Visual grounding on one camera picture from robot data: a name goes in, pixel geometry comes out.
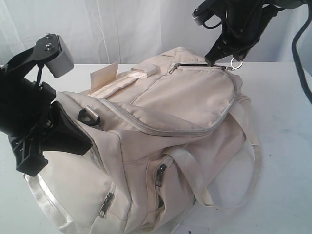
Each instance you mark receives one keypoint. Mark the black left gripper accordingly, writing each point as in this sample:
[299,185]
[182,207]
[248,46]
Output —
[28,118]

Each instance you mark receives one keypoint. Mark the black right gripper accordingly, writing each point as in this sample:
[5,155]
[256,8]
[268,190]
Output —
[243,22]

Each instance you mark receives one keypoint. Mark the cream fabric duffel bag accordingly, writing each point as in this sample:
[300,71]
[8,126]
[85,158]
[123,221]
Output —
[167,134]

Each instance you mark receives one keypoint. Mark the colourful key tag bunch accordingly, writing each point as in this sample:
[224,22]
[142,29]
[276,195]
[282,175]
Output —
[235,64]

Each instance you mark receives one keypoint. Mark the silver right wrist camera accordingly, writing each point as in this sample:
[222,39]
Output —
[203,13]

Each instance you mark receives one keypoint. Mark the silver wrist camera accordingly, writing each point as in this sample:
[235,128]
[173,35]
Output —
[203,13]
[52,51]

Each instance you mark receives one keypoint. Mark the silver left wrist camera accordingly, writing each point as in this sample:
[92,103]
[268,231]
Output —
[52,51]

